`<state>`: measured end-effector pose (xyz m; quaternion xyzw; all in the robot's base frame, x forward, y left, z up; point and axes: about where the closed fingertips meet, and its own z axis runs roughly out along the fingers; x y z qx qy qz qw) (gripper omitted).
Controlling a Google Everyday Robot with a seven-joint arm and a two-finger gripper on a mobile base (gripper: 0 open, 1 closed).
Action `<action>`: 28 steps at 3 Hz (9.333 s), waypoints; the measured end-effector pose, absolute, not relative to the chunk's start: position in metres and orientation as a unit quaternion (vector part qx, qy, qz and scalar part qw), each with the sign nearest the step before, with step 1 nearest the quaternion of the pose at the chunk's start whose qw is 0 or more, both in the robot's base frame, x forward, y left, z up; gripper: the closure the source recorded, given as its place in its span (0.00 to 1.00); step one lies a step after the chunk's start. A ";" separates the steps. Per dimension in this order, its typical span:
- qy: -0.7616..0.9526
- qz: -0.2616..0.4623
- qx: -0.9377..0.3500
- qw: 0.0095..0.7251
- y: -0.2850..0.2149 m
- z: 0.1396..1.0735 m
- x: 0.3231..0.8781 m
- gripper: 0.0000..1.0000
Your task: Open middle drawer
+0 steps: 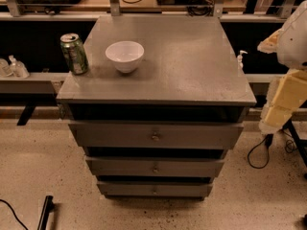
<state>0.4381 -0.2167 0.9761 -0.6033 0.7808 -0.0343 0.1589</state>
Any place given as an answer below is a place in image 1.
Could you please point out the clear container on shelf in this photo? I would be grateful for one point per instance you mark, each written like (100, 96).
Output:
(5, 69)

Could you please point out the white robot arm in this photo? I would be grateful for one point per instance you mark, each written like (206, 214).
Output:
(294, 40)

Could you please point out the white ceramic bowl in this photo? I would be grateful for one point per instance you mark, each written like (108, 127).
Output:
(125, 55)

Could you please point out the black table leg right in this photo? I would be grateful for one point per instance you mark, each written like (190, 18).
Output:
(301, 144)

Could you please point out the grey wooden drawer cabinet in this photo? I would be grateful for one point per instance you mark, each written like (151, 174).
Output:
(188, 74)

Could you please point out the black stand foot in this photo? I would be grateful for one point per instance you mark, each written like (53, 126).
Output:
(47, 208)

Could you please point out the grey top drawer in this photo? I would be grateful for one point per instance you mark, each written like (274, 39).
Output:
(156, 135)

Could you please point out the white pump bottle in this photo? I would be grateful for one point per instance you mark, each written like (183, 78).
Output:
(240, 58)

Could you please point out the clear bottle on shelf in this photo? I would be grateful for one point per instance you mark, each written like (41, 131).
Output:
(18, 68)

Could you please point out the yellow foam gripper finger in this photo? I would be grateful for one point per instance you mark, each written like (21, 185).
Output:
(285, 96)
(271, 44)

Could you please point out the green soda can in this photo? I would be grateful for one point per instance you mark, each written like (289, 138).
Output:
(74, 53)

